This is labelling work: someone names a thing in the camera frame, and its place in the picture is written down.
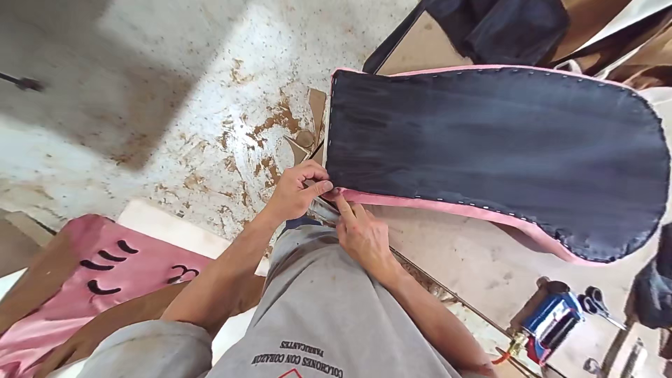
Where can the person's right fingers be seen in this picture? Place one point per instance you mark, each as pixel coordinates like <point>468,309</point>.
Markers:
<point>360,211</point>

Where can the person's left thumb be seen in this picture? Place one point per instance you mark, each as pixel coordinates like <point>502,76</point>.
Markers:
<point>318,188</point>

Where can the person's right hand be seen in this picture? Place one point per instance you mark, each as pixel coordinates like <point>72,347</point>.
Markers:
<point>367,236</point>

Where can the white foam sheet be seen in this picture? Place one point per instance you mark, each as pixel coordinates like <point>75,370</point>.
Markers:
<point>162,223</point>

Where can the black panel with pink edge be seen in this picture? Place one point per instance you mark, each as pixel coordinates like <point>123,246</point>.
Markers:
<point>488,152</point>

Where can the person's body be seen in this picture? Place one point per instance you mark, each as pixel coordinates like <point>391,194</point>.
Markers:
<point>325,315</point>

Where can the beige cardboard panel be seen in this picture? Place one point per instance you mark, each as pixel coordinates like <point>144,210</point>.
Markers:
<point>428,47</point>

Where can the person's legs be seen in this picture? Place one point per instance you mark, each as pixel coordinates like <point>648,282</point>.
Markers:
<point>302,222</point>

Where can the person's right index finger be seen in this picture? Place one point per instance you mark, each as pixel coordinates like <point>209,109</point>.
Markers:
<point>345,208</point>

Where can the pink fabric with black marks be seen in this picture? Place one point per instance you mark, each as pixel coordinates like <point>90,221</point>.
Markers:
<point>131,262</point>

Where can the brown and white fabric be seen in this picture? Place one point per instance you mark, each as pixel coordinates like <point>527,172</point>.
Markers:
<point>614,39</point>

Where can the person's right forearm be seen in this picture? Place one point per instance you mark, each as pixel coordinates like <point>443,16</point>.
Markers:
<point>430,315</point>

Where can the large black fabric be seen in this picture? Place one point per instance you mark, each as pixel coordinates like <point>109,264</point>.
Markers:
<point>509,29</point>

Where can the person's left hand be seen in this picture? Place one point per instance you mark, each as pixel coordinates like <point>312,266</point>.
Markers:
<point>288,193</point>

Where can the small black cloth bundle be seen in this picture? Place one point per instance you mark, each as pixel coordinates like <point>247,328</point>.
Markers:
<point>655,294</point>

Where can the round brown disc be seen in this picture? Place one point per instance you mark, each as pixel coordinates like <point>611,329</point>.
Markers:
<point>304,138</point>

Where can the brown cardboard sheet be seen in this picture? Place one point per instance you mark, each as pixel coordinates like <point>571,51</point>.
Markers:
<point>18,244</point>

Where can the person's left fingers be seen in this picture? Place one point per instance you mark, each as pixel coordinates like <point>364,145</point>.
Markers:
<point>311,169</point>

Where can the narrow brown cardboard strip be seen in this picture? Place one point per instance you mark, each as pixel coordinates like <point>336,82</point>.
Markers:
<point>317,110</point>

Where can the person's left forearm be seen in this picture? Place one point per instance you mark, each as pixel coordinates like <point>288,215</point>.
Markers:
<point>225,278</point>

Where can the work table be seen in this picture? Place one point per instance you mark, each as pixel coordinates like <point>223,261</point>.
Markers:
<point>446,246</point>

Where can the blue and white box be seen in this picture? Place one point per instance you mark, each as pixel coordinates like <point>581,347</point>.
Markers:
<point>554,323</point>

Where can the dark brown roll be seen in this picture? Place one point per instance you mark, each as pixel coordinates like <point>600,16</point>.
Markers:
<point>556,287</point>

